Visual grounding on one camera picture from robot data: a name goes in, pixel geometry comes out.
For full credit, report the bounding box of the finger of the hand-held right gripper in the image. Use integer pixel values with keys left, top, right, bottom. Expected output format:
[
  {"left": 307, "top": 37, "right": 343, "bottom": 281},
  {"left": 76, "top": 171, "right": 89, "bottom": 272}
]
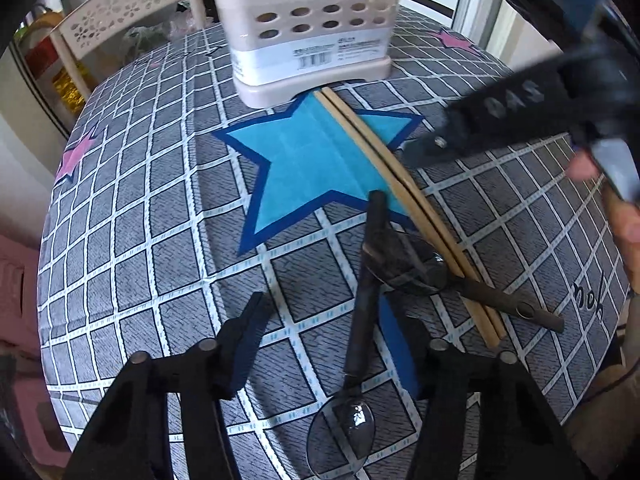
[
  {"left": 401, "top": 109, "right": 463, "bottom": 167},
  {"left": 470, "top": 0, "right": 640, "bottom": 56}
]

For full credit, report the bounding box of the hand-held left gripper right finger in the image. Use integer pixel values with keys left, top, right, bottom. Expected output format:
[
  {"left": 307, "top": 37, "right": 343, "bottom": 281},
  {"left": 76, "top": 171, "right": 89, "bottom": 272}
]
[{"left": 376, "top": 291, "right": 586, "bottom": 480}]

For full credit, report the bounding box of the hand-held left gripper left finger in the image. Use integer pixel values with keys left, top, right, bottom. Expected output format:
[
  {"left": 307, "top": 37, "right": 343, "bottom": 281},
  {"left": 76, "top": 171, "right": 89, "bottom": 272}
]
[{"left": 72, "top": 291, "right": 266, "bottom": 480}]

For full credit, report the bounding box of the wooden chopstick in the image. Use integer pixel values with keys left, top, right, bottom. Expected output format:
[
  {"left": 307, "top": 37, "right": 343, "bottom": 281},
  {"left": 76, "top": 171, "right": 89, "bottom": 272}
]
[
  {"left": 315, "top": 91, "right": 501, "bottom": 348},
  {"left": 322, "top": 87, "right": 507, "bottom": 341}
]

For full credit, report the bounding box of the dark brown handle spoon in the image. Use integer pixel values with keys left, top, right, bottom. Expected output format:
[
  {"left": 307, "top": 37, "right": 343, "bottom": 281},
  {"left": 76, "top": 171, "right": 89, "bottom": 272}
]
[{"left": 380, "top": 240, "right": 565, "bottom": 332}]

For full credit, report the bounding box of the person's right hand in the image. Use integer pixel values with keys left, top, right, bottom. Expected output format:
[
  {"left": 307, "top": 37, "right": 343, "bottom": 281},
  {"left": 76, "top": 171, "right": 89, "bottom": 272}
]
[{"left": 565, "top": 151, "right": 640, "bottom": 296}]

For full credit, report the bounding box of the grey checked star tablecloth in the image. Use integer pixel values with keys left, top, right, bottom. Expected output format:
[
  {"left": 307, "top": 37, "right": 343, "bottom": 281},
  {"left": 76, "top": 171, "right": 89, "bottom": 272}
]
[{"left": 37, "top": 5, "right": 633, "bottom": 480}]

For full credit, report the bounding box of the gold foil bag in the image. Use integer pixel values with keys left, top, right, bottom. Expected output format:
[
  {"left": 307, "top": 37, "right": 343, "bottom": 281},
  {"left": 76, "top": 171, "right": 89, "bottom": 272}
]
[{"left": 52, "top": 72, "right": 88, "bottom": 116}]

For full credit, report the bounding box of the white plastic cart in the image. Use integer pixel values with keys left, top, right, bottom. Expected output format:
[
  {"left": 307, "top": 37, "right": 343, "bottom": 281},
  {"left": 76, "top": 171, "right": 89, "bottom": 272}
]
[{"left": 47, "top": 0, "right": 208, "bottom": 91}]

